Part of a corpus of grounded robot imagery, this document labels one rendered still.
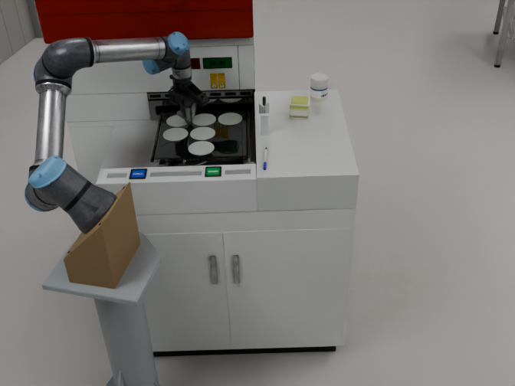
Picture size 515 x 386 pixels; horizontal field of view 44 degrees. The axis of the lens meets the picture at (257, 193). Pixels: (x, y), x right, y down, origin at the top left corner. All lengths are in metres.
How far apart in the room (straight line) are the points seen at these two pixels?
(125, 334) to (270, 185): 0.71
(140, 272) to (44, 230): 1.67
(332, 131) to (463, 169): 1.74
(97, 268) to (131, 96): 0.98
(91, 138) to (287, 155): 0.99
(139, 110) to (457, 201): 1.90
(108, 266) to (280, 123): 0.91
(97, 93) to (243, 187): 0.87
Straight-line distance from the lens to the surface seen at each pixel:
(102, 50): 2.20
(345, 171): 2.23
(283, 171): 2.22
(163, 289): 2.55
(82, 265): 2.04
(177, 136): 2.57
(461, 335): 3.06
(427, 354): 2.95
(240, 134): 2.56
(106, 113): 2.84
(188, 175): 2.24
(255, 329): 2.71
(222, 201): 2.26
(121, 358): 2.40
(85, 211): 1.98
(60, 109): 2.22
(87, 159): 2.98
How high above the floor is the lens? 2.23
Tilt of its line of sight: 37 degrees down
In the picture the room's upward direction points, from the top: 2 degrees counter-clockwise
